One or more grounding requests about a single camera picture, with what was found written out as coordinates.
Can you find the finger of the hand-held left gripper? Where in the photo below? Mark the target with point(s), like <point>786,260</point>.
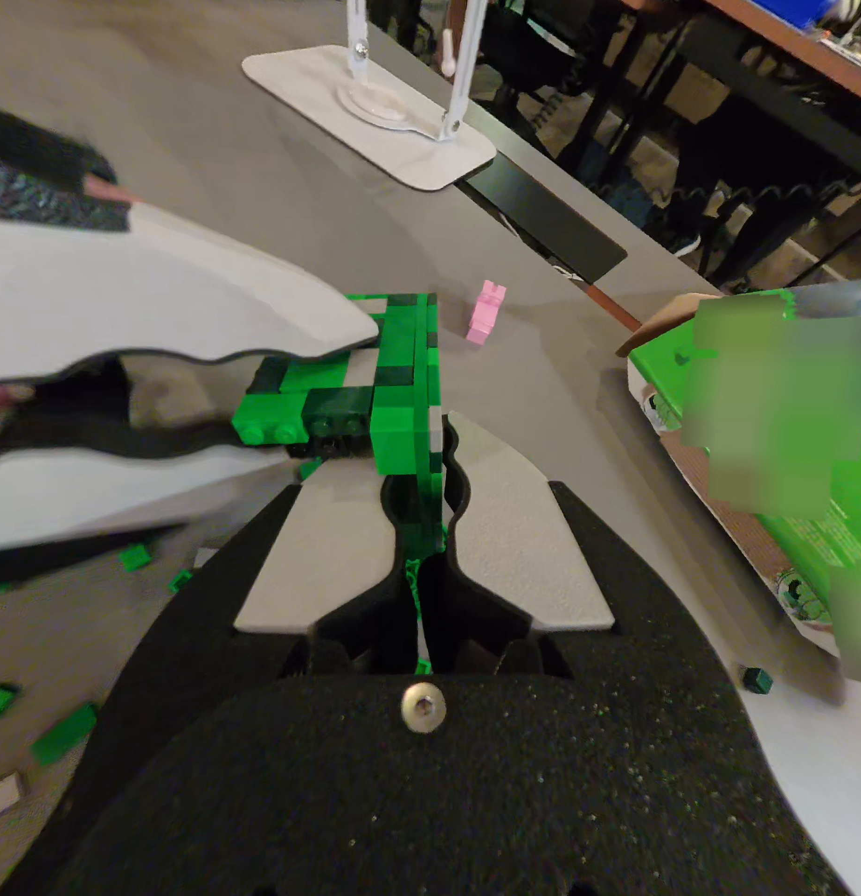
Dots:
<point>122,490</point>
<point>157,294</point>

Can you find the white booklet stand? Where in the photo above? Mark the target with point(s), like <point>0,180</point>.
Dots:
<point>402,154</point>

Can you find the loose small green bricks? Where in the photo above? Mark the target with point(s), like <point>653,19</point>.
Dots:
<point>67,735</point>

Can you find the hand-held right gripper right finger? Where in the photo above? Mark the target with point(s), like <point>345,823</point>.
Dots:
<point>521,553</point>

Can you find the blue storage bin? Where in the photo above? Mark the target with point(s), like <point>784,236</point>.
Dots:
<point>787,8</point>

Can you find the pink toy pig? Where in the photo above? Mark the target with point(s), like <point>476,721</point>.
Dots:
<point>483,315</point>

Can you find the small grey tile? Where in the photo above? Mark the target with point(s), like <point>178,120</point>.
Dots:
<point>4,796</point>

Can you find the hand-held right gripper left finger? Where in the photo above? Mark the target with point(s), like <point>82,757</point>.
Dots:
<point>318,553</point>

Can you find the wooden office desk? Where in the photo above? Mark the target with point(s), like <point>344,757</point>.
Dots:
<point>822,66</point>

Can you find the green toy box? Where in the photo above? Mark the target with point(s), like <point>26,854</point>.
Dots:
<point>658,364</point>

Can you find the green mosaic brick cube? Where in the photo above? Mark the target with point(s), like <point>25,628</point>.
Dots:
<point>395,392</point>

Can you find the grey desk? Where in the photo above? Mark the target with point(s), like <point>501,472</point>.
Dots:
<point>577,420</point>

